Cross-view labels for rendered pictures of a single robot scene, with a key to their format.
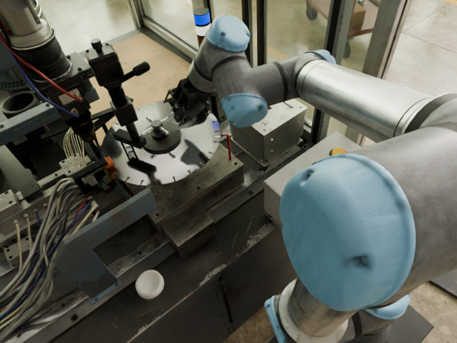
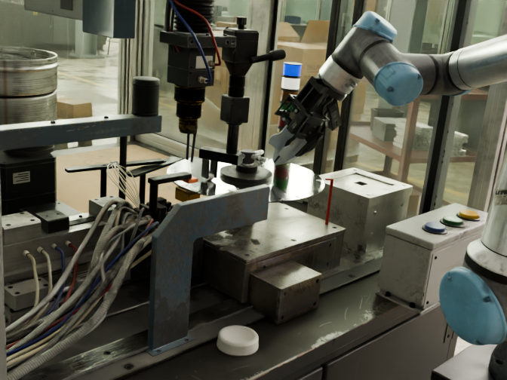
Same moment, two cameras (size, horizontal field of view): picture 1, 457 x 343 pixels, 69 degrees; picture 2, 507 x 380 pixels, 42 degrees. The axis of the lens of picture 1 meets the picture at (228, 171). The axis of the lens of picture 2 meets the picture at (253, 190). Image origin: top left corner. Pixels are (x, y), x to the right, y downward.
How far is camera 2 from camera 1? 0.81 m
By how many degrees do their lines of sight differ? 34
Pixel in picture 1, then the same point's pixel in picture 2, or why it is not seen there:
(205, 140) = (305, 181)
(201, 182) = (296, 237)
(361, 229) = not seen: outside the picture
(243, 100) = (404, 66)
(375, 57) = (497, 102)
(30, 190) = (55, 216)
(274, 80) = (427, 62)
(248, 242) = (366, 316)
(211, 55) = (363, 39)
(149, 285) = (241, 337)
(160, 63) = not seen: hidden behind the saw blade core
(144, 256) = (220, 316)
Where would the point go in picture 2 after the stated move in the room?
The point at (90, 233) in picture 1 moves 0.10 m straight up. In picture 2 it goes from (205, 207) to (209, 147)
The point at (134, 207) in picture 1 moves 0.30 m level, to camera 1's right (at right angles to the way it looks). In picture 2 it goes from (250, 200) to (410, 203)
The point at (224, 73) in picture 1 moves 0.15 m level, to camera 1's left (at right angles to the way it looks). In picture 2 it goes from (379, 50) to (299, 44)
